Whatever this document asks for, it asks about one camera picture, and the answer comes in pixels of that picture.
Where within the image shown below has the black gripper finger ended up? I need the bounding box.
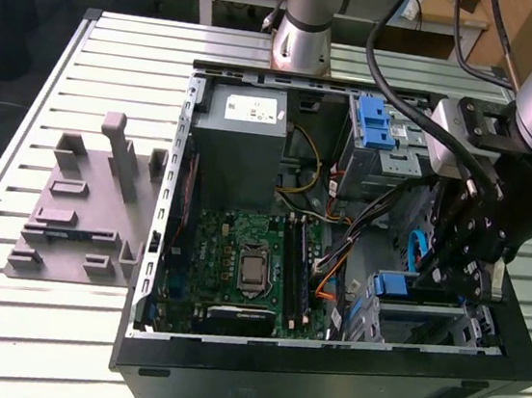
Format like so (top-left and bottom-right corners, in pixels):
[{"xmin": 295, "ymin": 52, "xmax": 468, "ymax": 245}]
[
  {"xmin": 412, "ymin": 177, "xmax": 476, "ymax": 295},
  {"xmin": 442, "ymin": 252, "xmax": 511, "ymax": 306}
]

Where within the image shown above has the blue data wire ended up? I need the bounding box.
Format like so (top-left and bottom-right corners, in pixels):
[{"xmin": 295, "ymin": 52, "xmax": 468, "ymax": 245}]
[{"xmin": 402, "ymin": 228, "xmax": 431, "ymax": 276}]

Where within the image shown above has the metal disk bay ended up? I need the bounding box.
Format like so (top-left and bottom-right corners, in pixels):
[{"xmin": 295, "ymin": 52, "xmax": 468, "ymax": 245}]
[{"xmin": 344, "ymin": 262, "xmax": 499, "ymax": 358}]

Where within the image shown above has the metal drive cage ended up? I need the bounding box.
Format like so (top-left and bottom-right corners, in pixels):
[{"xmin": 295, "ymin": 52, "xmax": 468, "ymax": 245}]
[{"xmin": 333, "ymin": 92, "xmax": 456, "ymax": 212}]

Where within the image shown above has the blue drive latch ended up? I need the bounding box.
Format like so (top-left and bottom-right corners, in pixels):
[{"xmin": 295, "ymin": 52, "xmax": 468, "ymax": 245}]
[{"xmin": 352, "ymin": 95, "xmax": 404, "ymax": 152}]

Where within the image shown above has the RAM stick with blue label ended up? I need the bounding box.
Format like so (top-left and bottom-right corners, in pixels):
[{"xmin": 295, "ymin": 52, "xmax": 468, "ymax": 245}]
[{"xmin": 288, "ymin": 220, "xmax": 321, "ymax": 322}]

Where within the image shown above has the silver CPU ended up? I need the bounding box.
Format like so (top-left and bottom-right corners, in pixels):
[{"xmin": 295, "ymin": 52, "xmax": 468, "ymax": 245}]
[{"xmin": 234, "ymin": 252, "xmax": 273, "ymax": 293}]

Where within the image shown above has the grey power supply unit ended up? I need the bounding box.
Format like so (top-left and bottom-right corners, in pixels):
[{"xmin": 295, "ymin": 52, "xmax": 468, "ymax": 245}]
[{"xmin": 181, "ymin": 78, "xmax": 294, "ymax": 219}]

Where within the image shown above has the green motherboard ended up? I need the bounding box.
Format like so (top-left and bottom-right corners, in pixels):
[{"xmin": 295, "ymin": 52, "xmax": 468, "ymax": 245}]
[{"xmin": 152, "ymin": 199, "xmax": 342, "ymax": 351}]

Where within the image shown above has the black open PC case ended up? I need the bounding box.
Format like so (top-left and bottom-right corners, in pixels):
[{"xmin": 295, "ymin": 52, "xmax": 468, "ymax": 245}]
[{"xmin": 104, "ymin": 52, "xmax": 532, "ymax": 398}]

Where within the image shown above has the black graphics card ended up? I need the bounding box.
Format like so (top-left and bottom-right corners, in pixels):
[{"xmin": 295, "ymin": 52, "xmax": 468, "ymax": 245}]
[{"xmin": 192, "ymin": 299, "xmax": 278, "ymax": 342}]

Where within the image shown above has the grey parts rack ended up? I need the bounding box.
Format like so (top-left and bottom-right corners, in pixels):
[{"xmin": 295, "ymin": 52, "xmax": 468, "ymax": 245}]
[{"xmin": 2, "ymin": 99, "xmax": 174, "ymax": 297}]

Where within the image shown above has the loose RAM stick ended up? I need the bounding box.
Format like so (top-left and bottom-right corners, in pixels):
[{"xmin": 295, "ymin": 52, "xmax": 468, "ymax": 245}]
[{"xmin": 45, "ymin": 226, "xmax": 97, "ymax": 243}]

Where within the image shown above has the black wire bundle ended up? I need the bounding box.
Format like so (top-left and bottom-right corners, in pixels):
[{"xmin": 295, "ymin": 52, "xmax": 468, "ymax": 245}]
[{"xmin": 317, "ymin": 165, "xmax": 442, "ymax": 291}]

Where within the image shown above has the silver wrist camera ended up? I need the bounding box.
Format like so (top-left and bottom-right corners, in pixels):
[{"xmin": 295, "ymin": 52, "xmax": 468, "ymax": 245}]
[{"xmin": 419, "ymin": 96, "xmax": 483, "ymax": 180}]

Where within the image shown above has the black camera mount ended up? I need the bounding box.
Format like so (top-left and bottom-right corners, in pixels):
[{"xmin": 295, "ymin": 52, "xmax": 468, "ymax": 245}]
[{"xmin": 451, "ymin": 94, "xmax": 521, "ymax": 156}]

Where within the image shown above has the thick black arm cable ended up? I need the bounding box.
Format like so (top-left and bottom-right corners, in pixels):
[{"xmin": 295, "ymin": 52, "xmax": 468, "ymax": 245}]
[{"xmin": 349, "ymin": 0, "xmax": 529, "ymax": 200}]

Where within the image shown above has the orange wire bundle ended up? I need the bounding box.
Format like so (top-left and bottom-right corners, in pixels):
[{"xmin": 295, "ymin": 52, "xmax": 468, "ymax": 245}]
[{"xmin": 314, "ymin": 273, "xmax": 340, "ymax": 301}]

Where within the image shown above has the yellow wire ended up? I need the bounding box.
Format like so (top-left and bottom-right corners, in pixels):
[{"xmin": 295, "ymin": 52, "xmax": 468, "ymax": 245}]
[{"xmin": 276, "ymin": 121, "xmax": 328, "ymax": 199}]

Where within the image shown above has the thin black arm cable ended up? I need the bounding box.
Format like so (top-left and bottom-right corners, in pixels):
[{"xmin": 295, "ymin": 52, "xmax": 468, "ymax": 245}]
[{"xmin": 444, "ymin": 0, "xmax": 529, "ymax": 90}]

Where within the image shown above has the hanging cable with plug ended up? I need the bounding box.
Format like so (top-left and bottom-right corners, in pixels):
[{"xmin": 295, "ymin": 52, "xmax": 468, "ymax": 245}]
[{"xmin": 260, "ymin": 0, "xmax": 291, "ymax": 36}]

